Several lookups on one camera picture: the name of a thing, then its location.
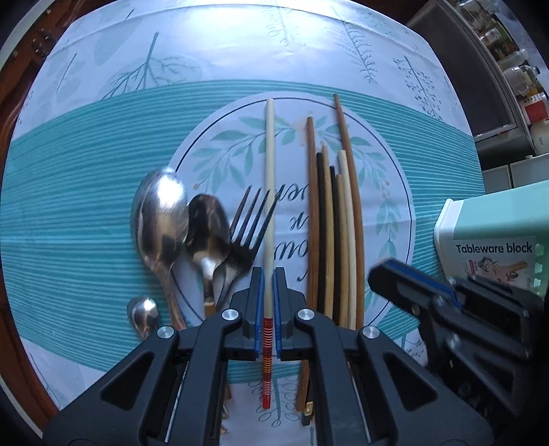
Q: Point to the teal leaf print tablecloth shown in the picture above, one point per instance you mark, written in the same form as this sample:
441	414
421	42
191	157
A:
85	193

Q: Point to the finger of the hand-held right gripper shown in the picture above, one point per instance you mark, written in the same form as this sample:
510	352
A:
420	274
411	296

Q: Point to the small steel spoon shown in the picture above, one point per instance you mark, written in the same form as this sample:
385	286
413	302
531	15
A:
143	315

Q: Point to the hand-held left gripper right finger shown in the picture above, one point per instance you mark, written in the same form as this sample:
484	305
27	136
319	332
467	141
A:
278	317

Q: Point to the medium steel spoon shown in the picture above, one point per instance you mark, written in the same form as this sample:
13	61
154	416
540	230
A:
206	231

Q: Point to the tan wooden chopstick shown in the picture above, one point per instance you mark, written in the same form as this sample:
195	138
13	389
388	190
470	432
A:
327	223
342	248

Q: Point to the red label container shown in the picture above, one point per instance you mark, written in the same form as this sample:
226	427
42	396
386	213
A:
536	112

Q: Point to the grey sideboard cabinet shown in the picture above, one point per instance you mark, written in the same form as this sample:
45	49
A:
463	55

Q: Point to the black chopstick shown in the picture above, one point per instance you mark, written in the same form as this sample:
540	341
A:
321	223
336	240

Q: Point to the long brown wooden chopstick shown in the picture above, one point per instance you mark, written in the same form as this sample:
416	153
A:
358	214

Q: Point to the dark metal fork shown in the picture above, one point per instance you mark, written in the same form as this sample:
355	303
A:
242	253

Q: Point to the green plastic utensil holder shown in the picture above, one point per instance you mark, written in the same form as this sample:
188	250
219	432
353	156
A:
493	218

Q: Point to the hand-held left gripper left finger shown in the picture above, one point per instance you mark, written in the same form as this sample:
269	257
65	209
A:
258	317

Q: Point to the white refrigerator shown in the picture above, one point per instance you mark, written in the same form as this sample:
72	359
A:
529	171

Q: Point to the white plastic jug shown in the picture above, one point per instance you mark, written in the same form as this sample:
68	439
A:
517	76

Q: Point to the large steel spoon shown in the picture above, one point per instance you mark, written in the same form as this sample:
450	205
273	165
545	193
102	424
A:
161	214

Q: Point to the cream chopstick red striped end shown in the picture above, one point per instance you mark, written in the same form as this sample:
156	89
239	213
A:
269	193

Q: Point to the plain cream chopstick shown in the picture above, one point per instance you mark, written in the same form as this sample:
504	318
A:
349	240

